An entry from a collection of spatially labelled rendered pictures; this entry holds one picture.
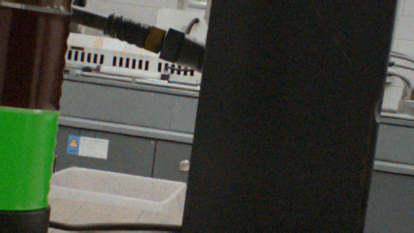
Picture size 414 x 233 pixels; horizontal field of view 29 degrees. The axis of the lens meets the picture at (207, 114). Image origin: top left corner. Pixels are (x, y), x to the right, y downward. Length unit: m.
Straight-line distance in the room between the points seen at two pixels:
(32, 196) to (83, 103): 4.85
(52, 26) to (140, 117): 4.78
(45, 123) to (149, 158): 4.78
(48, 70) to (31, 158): 0.03
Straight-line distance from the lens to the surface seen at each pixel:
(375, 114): 0.48
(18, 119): 0.28
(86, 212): 1.09
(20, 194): 0.28
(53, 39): 0.28
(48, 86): 0.28
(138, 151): 5.07
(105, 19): 0.62
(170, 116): 5.03
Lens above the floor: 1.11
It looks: 3 degrees down
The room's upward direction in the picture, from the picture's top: 8 degrees clockwise
